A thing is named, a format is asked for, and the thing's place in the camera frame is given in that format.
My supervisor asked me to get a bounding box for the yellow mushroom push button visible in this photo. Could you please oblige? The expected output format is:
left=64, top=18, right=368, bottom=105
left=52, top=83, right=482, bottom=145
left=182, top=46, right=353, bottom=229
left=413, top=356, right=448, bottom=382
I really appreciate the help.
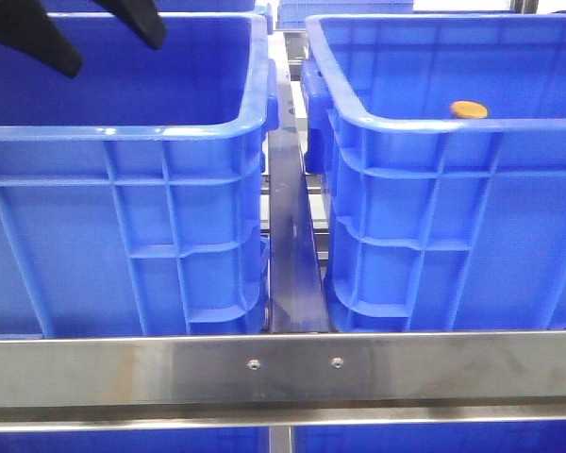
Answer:
left=450, top=100, right=489, bottom=120

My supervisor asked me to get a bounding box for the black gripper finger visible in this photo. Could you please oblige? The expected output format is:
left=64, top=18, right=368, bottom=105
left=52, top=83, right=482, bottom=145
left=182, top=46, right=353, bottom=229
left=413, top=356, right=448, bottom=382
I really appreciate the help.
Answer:
left=95, top=0, right=167, bottom=50
left=0, top=0, right=83, bottom=78

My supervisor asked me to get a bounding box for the lower right blue bin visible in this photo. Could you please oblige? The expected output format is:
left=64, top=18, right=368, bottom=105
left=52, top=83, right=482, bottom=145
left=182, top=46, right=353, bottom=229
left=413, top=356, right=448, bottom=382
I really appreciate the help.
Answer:
left=295, top=421, right=566, bottom=452

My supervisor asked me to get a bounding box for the steel shelf divider bar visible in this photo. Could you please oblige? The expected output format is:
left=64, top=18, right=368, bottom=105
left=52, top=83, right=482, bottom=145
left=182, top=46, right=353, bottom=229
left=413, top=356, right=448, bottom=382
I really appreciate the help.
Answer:
left=268, top=32, right=330, bottom=333

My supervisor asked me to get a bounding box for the lower left blue bin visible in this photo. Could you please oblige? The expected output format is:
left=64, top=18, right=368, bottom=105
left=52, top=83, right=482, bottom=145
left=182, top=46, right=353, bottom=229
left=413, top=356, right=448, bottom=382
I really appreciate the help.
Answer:
left=0, top=428, right=269, bottom=452

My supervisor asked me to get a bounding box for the blue bin with buttons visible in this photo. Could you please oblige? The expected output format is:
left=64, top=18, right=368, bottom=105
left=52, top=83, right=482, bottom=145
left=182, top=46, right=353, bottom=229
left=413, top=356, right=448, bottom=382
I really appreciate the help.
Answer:
left=0, top=13, right=278, bottom=340

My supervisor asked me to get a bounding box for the far back blue bin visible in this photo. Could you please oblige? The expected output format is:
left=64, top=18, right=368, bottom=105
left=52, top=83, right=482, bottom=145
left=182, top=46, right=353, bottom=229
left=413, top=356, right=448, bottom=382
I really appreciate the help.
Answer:
left=276, top=0, right=414, bottom=29

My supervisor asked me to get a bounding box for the steel shelf front rail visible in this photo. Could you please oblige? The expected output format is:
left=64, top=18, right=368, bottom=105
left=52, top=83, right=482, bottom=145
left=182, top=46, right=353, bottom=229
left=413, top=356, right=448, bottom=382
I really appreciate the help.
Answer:
left=0, top=331, right=566, bottom=431

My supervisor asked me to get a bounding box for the blue target bin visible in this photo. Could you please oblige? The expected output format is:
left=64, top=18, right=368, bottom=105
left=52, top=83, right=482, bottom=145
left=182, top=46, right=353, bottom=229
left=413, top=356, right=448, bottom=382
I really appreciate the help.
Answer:
left=302, top=14, right=566, bottom=332

